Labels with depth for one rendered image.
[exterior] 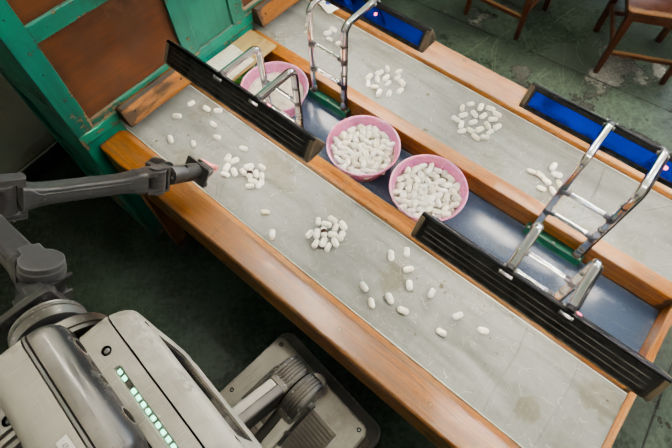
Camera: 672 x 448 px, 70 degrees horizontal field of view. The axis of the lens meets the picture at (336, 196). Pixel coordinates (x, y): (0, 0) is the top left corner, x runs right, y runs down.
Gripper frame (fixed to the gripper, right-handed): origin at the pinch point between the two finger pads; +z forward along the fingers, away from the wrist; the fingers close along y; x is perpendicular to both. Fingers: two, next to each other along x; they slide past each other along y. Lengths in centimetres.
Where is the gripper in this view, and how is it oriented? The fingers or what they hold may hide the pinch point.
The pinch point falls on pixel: (215, 168)
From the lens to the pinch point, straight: 168.0
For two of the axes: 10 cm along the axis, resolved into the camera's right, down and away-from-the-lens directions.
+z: 5.1, -1.6, 8.5
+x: -4.1, 8.2, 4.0
